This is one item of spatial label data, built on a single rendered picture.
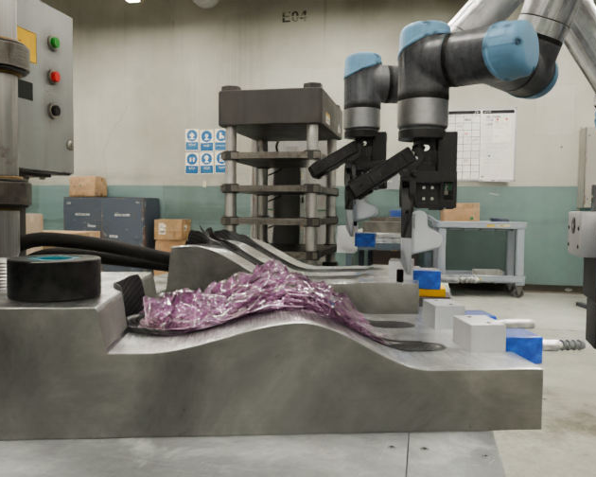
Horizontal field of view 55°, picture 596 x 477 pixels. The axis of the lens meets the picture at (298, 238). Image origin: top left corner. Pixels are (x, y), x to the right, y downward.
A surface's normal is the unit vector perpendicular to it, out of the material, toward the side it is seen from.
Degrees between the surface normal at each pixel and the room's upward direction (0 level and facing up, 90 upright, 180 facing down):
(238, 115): 90
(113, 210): 90
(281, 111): 90
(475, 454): 0
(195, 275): 90
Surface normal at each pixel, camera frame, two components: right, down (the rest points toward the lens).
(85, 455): 0.01, -1.00
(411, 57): -0.67, 0.04
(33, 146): 0.98, 0.02
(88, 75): -0.22, 0.05
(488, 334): 0.08, 0.05
